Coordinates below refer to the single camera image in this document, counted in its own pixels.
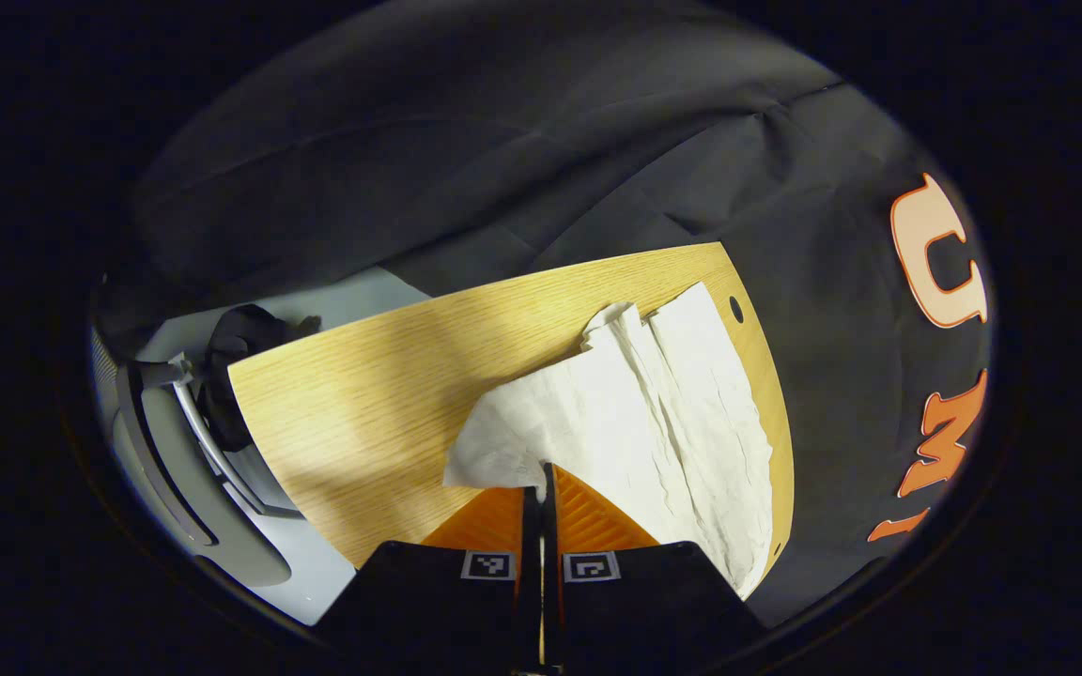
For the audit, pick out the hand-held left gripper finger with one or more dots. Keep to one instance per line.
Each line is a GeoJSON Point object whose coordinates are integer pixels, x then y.
{"type": "Point", "coordinates": [531, 601]}
{"type": "Point", "coordinates": [550, 582]}

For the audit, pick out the grey chair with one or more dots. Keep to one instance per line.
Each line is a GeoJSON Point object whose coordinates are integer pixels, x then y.
{"type": "Point", "coordinates": [175, 469]}

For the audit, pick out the white jeans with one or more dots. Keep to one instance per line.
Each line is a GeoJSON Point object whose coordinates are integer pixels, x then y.
{"type": "Point", "coordinates": [616, 422]}

